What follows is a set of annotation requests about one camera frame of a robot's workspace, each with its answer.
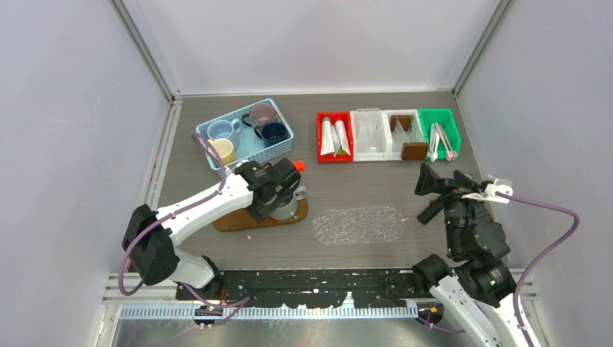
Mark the grey-green mug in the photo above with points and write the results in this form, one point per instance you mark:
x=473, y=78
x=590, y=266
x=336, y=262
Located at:
x=289, y=210

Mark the white toothpaste tube red cap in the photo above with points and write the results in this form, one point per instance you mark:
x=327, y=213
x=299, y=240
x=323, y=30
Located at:
x=342, y=136

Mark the white plastic bin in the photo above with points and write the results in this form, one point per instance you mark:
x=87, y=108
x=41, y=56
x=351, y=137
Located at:
x=395, y=151
x=378, y=156

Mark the oval wooden tray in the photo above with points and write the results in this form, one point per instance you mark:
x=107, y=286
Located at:
x=241, y=220

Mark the clear textured acrylic holder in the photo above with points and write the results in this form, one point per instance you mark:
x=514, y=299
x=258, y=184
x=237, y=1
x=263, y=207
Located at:
x=369, y=130

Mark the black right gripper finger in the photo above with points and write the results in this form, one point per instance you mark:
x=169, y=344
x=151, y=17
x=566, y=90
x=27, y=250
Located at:
x=430, y=182
x=464, y=181

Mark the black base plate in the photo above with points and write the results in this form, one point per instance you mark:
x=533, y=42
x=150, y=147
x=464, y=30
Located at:
x=317, y=289

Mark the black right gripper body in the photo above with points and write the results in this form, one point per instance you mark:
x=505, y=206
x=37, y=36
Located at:
x=457, y=210

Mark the white plastic bin left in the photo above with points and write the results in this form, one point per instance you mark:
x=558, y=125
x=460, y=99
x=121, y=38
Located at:
x=378, y=156

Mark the mauve mug black handle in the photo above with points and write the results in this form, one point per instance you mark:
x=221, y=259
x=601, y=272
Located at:
x=259, y=115

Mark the cream mug yellow handle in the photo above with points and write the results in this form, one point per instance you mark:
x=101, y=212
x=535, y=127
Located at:
x=225, y=148

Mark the dark blue mug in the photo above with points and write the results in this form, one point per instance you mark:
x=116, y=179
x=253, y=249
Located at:
x=272, y=133

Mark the clear textured oval tray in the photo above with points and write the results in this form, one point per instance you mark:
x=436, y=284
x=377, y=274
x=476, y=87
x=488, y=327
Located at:
x=359, y=225

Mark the pink toothbrush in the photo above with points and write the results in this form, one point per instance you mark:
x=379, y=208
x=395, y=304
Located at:
x=450, y=154

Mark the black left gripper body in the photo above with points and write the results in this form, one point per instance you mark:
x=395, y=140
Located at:
x=261, y=210

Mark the light blue perforated basket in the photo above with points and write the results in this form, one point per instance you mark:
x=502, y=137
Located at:
x=250, y=147

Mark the white plastic bin right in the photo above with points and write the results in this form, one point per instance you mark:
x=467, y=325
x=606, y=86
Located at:
x=395, y=151

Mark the brown wooden holder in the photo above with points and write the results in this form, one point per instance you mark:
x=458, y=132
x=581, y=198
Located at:
x=414, y=151

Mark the red plastic bin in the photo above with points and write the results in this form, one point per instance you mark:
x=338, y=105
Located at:
x=334, y=116

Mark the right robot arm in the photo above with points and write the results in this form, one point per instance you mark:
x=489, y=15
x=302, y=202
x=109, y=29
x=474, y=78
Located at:
x=481, y=291

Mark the light blue mug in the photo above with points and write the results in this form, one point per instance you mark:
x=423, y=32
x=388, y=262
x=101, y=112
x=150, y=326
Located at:
x=224, y=129

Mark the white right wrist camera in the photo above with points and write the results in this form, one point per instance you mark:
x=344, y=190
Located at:
x=494, y=191

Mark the orange block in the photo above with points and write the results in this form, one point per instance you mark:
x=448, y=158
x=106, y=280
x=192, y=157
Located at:
x=299, y=165

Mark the green plastic bin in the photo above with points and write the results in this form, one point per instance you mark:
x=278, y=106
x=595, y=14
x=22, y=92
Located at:
x=444, y=117

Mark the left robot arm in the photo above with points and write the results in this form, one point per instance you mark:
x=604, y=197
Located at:
x=152, y=239

